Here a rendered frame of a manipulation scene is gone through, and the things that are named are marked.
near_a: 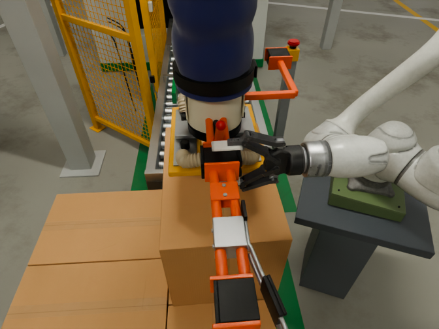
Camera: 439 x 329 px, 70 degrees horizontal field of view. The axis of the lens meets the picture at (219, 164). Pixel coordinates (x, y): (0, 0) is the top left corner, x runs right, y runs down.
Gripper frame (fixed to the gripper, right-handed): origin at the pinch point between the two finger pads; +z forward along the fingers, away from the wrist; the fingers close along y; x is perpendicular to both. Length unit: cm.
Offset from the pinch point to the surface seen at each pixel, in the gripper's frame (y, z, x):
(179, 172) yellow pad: 11.2, 10.6, 9.4
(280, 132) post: 83, -53, 116
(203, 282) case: 51, 6, -5
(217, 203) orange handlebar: -1.1, 1.6, -13.1
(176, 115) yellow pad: 10.4, 11.9, 36.7
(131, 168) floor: 123, 60, 131
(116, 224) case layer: 69, 45, 36
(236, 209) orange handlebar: -1.1, -2.2, -15.0
